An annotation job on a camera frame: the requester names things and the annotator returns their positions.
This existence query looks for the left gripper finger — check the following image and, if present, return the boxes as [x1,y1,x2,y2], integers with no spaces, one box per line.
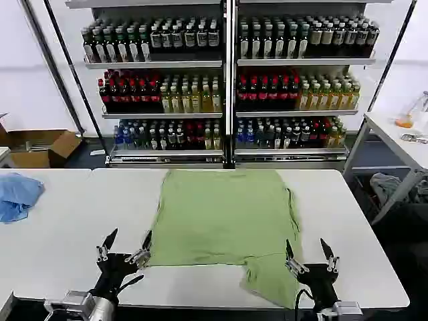
[96,227,119,262]
[124,229,153,270]

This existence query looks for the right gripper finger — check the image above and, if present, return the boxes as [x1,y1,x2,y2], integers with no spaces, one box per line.
[284,238,310,276]
[320,237,340,274]

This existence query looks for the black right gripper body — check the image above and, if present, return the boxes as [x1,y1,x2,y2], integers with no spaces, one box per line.
[296,263,339,314]

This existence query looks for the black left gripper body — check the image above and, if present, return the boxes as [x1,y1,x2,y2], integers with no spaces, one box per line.
[90,253,145,305]

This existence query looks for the green shirt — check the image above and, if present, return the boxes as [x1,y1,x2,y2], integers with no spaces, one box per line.
[146,169,304,310]

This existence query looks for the black basket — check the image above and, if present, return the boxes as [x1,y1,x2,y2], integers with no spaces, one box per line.
[347,173,428,222]

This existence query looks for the grey cloth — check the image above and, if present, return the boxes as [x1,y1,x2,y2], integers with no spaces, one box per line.
[369,172,413,205]

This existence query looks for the blue cloth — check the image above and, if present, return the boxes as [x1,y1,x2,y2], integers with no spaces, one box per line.
[0,172,45,224]

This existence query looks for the open cardboard box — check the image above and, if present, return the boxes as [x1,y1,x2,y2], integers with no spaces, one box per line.
[0,128,83,169]

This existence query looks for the white side table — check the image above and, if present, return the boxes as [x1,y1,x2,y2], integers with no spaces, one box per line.
[342,111,428,227]

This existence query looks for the small metal keys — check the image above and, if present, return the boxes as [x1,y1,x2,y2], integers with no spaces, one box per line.
[401,132,428,145]

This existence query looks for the clear bottle with orange liquid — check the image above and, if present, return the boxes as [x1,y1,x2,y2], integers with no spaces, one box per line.
[394,90,428,129]

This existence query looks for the metal shelf of drink bottles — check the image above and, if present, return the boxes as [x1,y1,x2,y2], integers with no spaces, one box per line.
[65,0,394,170]

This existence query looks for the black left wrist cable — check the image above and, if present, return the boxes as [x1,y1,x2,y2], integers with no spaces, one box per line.
[117,274,146,292]

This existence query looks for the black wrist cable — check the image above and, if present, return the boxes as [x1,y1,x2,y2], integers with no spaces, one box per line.
[293,288,316,321]
[117,274,146,292]

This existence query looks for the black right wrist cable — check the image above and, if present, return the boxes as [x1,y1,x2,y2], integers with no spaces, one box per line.
[293,288,316,321]

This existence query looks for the thin black frame pole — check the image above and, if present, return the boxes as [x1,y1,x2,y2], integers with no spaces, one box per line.
[43,0,108,158]
[344,0,419,168]

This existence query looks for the thick grey frame pole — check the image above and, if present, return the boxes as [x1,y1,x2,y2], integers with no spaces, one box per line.
[22,0,86,136]

